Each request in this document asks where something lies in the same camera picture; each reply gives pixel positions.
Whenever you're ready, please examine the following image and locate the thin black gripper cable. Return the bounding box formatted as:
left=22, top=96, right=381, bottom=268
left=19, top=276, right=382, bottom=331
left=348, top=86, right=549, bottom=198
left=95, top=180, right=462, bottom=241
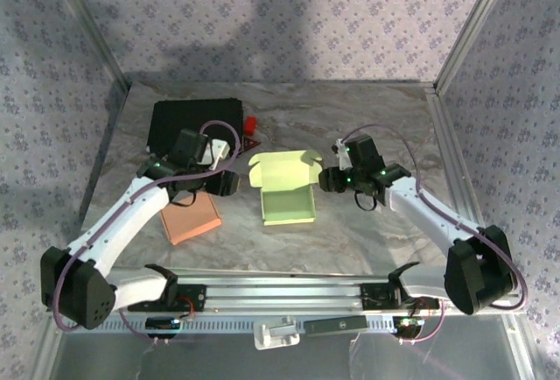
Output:
left=167, top=190, right=199, bottom=208
left=353, top=191, right=378, bottom=213

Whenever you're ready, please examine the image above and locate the black hard case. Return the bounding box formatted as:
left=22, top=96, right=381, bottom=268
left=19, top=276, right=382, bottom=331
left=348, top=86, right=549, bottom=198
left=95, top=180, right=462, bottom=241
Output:
left=146, top=98, right=244, bottom=157

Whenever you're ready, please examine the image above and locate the grey side rail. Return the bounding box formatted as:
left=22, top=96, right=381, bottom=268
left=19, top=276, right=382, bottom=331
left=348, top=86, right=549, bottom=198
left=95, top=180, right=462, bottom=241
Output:
left=65, top=80, right=135, bottom=267

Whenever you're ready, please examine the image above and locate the orange paper box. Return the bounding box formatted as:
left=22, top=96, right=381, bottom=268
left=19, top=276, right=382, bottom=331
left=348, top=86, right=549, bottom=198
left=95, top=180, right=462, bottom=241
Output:
left=159, top=191, right=223, bottom=246

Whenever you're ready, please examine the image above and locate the grey slotted cable duct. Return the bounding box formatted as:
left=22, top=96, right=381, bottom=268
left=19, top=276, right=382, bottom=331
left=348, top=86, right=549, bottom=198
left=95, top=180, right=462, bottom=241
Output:
left=69, top=316, right=403, bottom=336

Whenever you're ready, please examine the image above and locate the aluminium side rail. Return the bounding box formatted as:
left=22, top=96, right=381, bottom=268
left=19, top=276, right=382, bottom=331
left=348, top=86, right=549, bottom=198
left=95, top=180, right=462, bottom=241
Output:
left=423, top=84, right=500, bottom=270

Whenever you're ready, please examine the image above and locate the light green paper box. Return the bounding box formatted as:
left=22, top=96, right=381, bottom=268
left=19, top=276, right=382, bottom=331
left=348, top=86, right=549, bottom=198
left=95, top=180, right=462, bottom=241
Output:
left=248, top=149, right=324, bottom=227

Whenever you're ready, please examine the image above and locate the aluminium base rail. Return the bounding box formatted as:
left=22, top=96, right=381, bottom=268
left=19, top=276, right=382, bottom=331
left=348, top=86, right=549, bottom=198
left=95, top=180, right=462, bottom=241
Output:
left=45, top=265, right=525, bottom=316

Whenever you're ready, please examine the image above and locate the white plastic bracket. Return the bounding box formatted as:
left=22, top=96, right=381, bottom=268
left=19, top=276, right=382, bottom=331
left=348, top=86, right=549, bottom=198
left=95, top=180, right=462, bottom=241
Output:
left=254, top=314, right=301, bottom=350

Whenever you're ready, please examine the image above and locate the small circuit board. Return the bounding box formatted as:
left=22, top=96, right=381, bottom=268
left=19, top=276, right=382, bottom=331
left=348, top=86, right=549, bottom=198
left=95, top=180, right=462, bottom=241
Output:
left=392, top=316, right=425, bottom=340
left=145, top=316, right=183, bottom=340

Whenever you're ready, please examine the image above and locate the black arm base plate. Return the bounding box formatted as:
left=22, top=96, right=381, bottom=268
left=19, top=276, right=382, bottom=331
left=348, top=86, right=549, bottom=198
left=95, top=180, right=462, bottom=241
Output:
left=126, top=283, right=207, bottom=313
left=360, top=282, right=441, bottom=311

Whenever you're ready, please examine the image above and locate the aluminium frame post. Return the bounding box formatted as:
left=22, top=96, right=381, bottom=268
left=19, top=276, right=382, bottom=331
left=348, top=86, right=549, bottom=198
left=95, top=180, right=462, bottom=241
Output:
left=43, top=0, right=133, bottom=92
left=430, top=0, right=520, bottom=95

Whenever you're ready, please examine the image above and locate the black bar device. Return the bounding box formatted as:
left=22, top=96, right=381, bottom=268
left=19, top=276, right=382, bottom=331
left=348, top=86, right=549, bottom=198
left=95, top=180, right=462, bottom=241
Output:
left=304, top=315, right=368, bottom=337

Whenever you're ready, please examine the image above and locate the marble pattern mat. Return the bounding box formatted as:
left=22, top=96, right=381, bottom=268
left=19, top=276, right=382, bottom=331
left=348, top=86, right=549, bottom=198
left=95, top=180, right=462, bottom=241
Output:
left=69, top=80, right=485, bottom=278

